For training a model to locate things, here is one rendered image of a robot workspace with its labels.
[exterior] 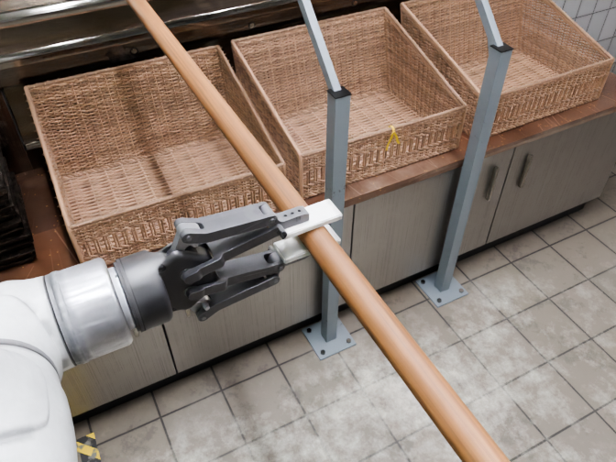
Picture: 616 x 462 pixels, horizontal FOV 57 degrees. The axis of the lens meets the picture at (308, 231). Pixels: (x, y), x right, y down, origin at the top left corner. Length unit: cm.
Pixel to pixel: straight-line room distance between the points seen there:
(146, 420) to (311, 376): 53
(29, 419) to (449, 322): 179
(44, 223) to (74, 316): 115
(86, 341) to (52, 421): 13
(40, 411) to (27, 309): 14
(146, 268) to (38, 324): 10
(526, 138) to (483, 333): 67
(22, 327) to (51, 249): 108
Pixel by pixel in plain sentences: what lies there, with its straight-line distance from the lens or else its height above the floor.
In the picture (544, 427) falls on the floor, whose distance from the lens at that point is 196.
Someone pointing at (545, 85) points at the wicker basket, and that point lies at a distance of 200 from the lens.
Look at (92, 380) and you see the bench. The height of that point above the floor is 23.
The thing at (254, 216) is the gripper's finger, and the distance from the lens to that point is 56.
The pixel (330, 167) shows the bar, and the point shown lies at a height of 75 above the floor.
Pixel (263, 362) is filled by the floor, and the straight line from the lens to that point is 194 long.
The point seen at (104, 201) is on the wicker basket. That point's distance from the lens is 168.
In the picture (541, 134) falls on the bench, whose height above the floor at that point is 57.
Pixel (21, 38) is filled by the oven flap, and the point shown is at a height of 97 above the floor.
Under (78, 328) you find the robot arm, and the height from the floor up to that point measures 122.
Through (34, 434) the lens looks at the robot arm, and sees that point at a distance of 41.
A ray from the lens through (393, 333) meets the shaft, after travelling 52.
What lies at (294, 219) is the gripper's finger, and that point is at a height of 123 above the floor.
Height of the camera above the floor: 163
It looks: 44 degrees down
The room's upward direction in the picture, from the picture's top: straight up
